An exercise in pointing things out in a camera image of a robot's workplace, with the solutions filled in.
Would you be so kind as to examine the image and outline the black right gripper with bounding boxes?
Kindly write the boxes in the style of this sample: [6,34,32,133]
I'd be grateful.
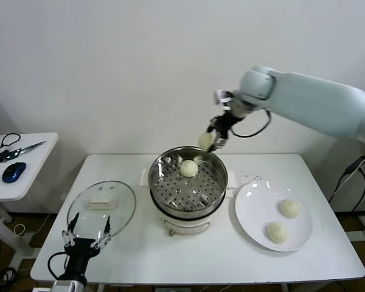
[206,111,243,152]

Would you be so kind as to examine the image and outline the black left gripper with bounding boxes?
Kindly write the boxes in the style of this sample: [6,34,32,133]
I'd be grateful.
[62,212,113,280]

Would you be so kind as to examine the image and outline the white steamed baozi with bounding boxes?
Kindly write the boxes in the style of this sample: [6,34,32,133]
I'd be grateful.
[279,199,302,219]
[266,221,290,244]
[198,132,215,152]
[179,159,198,178]

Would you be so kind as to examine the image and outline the glass pot lid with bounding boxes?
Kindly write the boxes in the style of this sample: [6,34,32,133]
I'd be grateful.
[67,181,137,241]

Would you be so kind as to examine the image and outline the stainless steel steamer basket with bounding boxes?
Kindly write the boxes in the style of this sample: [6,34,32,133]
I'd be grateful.
[139,146,238,217]

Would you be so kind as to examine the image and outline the white side table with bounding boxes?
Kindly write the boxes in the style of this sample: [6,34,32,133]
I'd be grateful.
[0,133,60,271]

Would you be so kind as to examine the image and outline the white round plate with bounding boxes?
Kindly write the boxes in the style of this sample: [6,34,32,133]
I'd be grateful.
[234,181,313,252]

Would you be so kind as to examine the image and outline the blue computer mouse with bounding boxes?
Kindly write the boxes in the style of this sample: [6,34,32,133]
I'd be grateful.
[2,162,27,184]

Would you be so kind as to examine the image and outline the white electric cooker pot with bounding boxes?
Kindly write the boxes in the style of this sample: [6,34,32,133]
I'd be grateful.
[150,187,234,238]

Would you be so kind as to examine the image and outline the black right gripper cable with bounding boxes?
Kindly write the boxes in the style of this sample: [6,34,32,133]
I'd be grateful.
[230,108,271,139]

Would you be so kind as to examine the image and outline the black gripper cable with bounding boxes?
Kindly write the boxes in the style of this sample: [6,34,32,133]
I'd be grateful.
[47,251,68,279]
[230,108,271,139]

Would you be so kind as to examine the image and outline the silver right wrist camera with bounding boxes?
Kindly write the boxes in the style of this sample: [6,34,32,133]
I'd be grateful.
[214,89,235,111]

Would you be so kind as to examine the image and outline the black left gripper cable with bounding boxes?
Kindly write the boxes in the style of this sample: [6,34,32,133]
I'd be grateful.
[47,251,68,279]

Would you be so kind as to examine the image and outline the white floor cable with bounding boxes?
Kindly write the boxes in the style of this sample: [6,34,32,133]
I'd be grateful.
[13,212,54,238]

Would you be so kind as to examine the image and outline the black floor cable bundle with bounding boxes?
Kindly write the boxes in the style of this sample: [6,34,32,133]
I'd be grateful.
[0,266,19,287]

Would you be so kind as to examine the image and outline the black handled scissors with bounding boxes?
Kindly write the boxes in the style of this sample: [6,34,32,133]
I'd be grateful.
[0,133,47,156]

